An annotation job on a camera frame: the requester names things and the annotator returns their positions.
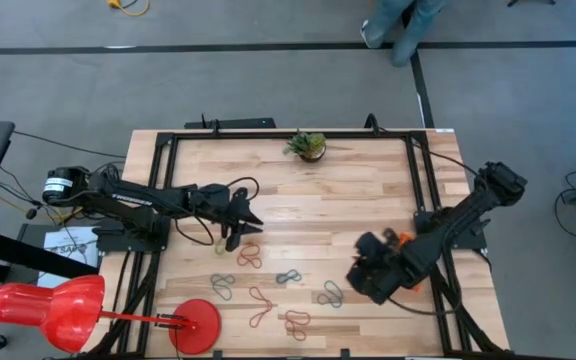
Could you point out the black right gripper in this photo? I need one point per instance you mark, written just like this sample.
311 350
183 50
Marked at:
383 270

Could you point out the black flat box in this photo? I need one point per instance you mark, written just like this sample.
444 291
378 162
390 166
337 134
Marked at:
238 123

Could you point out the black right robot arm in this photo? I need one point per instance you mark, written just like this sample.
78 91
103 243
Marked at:
468 220

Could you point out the white paper sheet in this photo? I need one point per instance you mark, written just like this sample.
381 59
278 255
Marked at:
65 240

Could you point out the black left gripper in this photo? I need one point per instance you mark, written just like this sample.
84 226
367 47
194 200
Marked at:
213 202

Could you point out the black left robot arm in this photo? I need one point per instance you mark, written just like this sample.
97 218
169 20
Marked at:
128 197

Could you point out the green rubber band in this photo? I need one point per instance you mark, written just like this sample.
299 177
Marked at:
219 246

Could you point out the teal rubber band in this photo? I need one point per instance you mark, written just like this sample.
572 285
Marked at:
332 296

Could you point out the black aluminium table frame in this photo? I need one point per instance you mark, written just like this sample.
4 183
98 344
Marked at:
293 135

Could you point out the red desk lamp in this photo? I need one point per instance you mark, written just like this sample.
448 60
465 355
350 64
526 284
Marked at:
63 310

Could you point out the orange plastic bin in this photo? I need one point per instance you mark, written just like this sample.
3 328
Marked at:
406 239

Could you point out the black diagonal bar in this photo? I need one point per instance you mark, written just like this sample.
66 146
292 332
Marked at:
18 252

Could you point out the person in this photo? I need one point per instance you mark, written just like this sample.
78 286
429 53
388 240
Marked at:
408 25

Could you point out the blue rubber band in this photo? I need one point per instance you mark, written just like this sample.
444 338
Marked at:
222 285
288 276

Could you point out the small potted green plant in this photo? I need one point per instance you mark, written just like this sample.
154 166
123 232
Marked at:
308 146

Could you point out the red rubber band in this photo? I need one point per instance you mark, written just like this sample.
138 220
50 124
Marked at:
262 305
295 324
249 256

